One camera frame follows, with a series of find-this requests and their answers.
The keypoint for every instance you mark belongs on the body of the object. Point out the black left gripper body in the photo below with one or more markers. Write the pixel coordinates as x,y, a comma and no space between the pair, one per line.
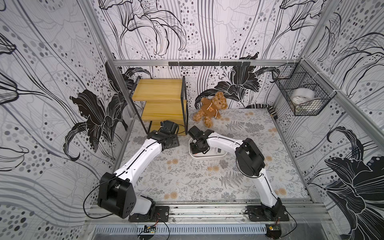
173,142

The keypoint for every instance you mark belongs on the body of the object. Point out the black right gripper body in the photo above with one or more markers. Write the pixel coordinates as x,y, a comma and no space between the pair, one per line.
199,144

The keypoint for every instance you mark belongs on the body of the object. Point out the white plastic storage box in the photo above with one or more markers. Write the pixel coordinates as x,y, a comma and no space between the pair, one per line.
211,154

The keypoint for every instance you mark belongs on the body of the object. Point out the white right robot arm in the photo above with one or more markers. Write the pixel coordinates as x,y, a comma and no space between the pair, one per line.
249,160

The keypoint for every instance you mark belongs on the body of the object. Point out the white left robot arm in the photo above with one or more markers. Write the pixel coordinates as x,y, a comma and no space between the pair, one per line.
117,190

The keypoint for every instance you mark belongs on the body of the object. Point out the brown teddy bear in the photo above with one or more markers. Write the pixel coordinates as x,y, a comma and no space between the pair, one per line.
210,109

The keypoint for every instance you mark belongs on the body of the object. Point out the striped black white cloth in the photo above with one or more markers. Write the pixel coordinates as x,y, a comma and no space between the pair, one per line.
271,110

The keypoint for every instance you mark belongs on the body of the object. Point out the small green circuit board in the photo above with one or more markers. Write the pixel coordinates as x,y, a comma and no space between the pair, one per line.
149,229

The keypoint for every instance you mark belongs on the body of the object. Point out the white tape roll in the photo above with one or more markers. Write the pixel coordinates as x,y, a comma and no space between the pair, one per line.
302,95

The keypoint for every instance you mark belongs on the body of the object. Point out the small round black device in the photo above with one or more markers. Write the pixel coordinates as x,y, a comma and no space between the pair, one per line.
273,232

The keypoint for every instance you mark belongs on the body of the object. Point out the wooden shelf black metal frame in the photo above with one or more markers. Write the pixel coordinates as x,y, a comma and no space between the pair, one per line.
157,100

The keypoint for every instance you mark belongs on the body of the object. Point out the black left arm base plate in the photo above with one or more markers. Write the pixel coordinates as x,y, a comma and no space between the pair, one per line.
155,213

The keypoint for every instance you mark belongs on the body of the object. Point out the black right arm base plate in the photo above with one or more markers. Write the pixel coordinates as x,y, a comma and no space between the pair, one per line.
262,213

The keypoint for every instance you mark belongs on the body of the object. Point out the black wire basket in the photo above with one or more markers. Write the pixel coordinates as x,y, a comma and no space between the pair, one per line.
291,76

